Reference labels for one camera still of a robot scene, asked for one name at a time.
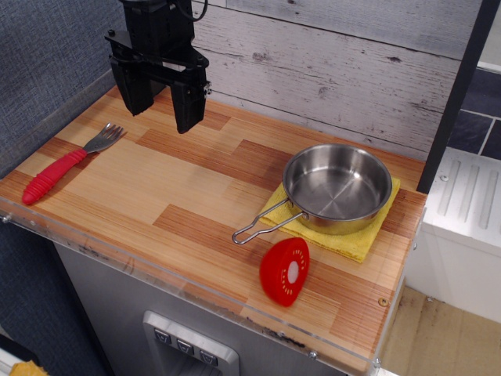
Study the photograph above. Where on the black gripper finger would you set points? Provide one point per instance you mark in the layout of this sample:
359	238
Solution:
189	94
134	88

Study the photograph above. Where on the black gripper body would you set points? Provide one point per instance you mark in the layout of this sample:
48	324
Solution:
158	38

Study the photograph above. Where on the red toy pepper half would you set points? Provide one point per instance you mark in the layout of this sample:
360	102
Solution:
284	269

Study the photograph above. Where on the yellow cloth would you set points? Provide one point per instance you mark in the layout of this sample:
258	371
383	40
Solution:
353	243

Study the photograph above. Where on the clear acrylic table edge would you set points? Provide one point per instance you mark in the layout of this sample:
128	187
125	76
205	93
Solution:
349	362

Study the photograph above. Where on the grey toy fridge cabinet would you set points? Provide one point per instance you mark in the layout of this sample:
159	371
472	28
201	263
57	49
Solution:
115	298

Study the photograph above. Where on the silver dispenser button panel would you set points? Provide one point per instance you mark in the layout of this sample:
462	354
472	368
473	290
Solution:
179	350

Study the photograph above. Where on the yellow object at corner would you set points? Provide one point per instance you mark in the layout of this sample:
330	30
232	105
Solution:
27	369

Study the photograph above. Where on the white toy sink unit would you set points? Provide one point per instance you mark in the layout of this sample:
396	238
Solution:
456	255

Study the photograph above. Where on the red handled fork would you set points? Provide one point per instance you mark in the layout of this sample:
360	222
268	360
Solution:
45	180

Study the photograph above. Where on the silver pot with wire handle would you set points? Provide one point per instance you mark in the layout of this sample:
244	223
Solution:
331	185

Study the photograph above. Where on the black right frame post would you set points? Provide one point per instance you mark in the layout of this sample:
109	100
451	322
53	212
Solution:
482	26

